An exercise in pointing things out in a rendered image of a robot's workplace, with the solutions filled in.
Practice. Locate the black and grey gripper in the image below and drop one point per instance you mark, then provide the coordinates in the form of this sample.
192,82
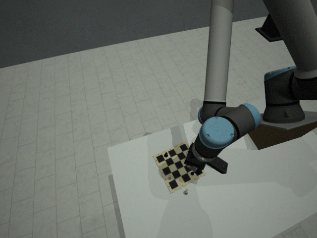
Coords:
193,163

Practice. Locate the beige and black chessboard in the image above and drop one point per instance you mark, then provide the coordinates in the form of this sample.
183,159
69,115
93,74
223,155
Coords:
174,166

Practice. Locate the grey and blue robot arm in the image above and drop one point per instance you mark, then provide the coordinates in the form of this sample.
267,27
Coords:
296,22

